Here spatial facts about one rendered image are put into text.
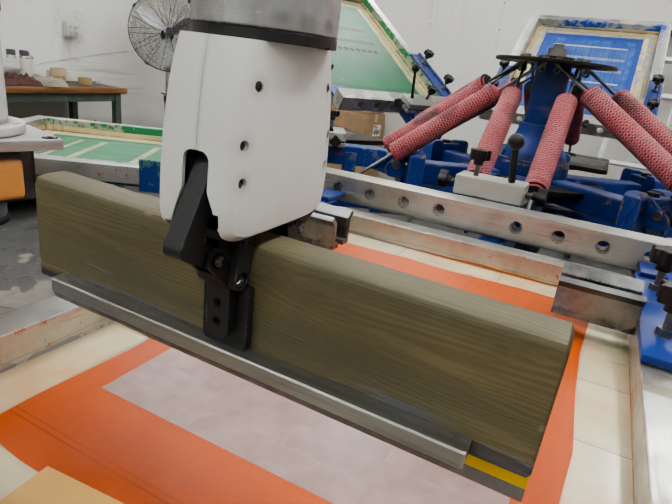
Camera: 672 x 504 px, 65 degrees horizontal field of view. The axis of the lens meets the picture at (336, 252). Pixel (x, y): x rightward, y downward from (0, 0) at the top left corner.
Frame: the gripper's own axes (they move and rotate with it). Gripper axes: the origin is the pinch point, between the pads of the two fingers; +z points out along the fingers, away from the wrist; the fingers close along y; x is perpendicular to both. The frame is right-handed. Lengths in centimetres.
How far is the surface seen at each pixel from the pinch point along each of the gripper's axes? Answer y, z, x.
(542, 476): -14.2, 14.5, 19.4
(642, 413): -23.4, 11.2, 25.9
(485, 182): -72, 3, 0
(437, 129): -107, -1, -21
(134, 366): -6.4, 14.8, -16.8
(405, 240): -60, 14, -9
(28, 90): -198, 28, -317
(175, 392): -5.6, 14.7, -10.9
